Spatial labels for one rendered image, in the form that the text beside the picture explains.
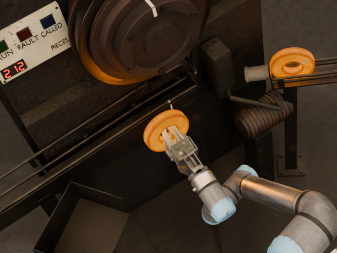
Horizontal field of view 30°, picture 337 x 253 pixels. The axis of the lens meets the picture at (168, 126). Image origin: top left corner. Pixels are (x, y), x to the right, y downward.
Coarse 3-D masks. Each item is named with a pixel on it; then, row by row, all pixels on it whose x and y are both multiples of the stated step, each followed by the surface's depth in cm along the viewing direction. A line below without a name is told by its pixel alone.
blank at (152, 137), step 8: (168, 112) 200; (176, 112) 201; (152, 120) 200; (160, 120) 198; (168, 120) 200; (176, 120) 202; (184, 120) 204; (152, 128) 199; (160, 128) 200; (184, 128) 207; (144, 136) 202; (152, 136) 201; (160, 136) 208; (152, 144) 203; (160, 144) 206
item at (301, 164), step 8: (288, 88) 235; (296, 88) 234; (288, 96) 239; (296, 96) 238; (296, 104) 243; (296, 112) 247; (288, 120) 252; (296, 120) 251; (288, 128) 256; (296, 128) 256; (288, 136) 261; (296, 136) 261; (288, 144) 266; (296, 144) 266; (288, 152) 271; (296, 152) 271; (280, 160) 286; (288, 160) 277; (296, 160) 276; (280, 168) 284; (288, 168) 282; (296, 168) 282; (304, 168) 282; (280, 176) 282
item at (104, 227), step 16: (64, 192) 211; (80, 192) 218; (96, 192) 211; (64, 208) 213; (80, 208) 220; (96, 208) 219; (112, 208) 217; (48, 224) 206; (64, 224) 216; (80, 224) 217; (96, 224) 216; (112, 224) 214; (48, 240) 209; (64, 240) 215; (80, 240) 214; (96, 240) 213; (112, 240) 211
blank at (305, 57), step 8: (288, 48) 222; (296, 48) 221; (280, 56) 222; (288, 56) 221; (296, 56) 221; (304, 56) 221; (312, 56) 223; (272, 64) 225; (280, 64) 225; (304, 64) 224; (312, 64) 224; (272, 72) 229; (280, 72) 229; (288, 72) 229; (296, 72) 229; (304, 72) 228
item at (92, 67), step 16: (80, 0) 181; (96, 0) 176; (208, 0) 200; (80, 16) 181; (208, 16) 205; (80, 32) 181; (80, 48) 185; (96, 64) 193; (112, 80) 202; (128, 80) 206
